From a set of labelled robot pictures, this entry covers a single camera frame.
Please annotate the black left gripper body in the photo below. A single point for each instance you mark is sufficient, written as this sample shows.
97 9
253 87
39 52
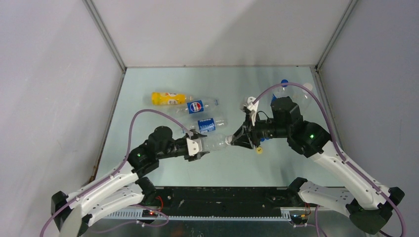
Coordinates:
176 149

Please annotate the clear bottle blue label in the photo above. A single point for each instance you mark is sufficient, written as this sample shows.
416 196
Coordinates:
204 123
281 91

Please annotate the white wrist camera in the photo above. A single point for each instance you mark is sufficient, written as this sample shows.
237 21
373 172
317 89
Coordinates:
194 146
251 107

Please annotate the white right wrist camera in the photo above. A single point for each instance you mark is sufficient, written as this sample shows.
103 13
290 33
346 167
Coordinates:
251 107

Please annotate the white cable duct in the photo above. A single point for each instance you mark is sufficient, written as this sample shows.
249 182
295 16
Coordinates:
142 214

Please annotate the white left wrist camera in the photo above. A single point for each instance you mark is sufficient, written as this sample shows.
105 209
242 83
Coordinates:
194 146

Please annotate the clear bottle without label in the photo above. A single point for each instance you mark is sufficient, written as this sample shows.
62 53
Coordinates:
302 98

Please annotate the aluminium corner post right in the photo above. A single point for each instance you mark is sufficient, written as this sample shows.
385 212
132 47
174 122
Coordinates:
336 33

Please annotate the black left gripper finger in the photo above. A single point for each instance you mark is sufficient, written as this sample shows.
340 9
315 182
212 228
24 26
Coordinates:
193 134
197 156

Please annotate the aluminium corner post left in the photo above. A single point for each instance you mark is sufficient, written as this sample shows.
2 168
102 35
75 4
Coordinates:
100 24

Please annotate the blue bottle cap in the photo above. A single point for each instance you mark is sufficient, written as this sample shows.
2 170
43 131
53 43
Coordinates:
284 82

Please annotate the clear bottle blue label middle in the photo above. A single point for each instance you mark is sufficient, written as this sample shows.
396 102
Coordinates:
204 123

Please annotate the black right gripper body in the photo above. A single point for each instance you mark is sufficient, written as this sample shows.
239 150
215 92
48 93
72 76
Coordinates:
269 130

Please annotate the aluminium corner post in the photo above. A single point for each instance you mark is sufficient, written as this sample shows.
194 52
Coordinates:
100 24
336 33

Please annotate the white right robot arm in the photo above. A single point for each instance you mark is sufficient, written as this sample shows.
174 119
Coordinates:
365 201

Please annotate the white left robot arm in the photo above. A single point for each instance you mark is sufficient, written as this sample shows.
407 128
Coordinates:
127 184

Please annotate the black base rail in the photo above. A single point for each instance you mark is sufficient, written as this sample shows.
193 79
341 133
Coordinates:
223 201

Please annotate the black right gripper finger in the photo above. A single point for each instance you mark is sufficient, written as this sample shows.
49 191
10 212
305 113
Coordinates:
241 140
244 130

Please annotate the yellow label bottle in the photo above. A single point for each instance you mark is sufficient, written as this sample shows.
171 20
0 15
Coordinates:
166 98

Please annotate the clear bottle blue label front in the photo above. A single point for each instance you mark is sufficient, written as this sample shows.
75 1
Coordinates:
281 91

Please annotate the clear Pepsi label bottle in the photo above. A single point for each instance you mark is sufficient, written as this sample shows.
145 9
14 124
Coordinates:
197 106

